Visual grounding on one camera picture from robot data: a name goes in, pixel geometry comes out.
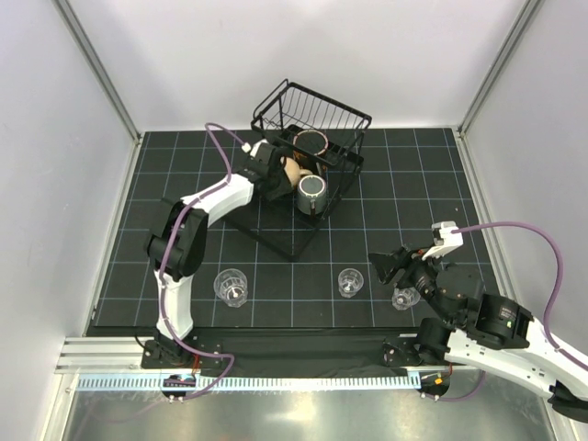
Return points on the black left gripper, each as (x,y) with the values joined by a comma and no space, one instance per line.
(285,186)

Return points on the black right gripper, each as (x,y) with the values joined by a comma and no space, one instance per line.
(406,256)

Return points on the beige ceramic mug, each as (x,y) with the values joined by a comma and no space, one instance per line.
(294,172)

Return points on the grey-green ceramic mug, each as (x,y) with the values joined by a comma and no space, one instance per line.
(311,195)

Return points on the clear faceted plastic cup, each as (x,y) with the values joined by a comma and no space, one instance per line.
(349,281)
(403,299)

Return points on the black mug with pink rim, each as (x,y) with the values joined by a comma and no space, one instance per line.
(310,144)

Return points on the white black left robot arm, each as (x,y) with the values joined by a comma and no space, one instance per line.
(176,243)

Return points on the black gridded table mat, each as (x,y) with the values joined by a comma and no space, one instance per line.
(300,277)

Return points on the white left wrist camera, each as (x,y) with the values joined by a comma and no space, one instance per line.
(252,149)

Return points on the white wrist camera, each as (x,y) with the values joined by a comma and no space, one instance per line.
(447,239)
(252,149)

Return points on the black wire dish rack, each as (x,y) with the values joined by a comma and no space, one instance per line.
(290,108)

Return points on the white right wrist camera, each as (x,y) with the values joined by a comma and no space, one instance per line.
(447,239)

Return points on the slotted white cable duct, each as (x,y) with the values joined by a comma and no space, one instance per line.
(168,382)

